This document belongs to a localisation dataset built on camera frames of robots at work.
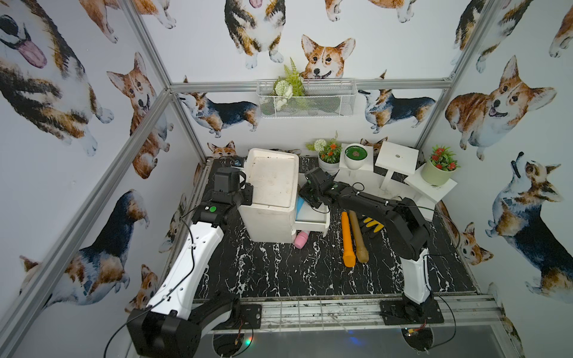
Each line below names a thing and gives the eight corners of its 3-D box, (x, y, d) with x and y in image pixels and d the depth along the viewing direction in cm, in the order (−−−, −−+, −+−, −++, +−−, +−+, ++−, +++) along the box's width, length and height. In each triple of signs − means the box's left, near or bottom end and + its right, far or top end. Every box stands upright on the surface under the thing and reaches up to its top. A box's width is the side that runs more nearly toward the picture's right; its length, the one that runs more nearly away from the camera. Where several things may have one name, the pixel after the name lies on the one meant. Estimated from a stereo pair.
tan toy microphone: (358, 263, 87) (360, 260, 84) (348, 213, 101) (350, 210, 98) (368, 262, 87) (370, 260, 84) (357, 213, 101) (358, 209, 98)
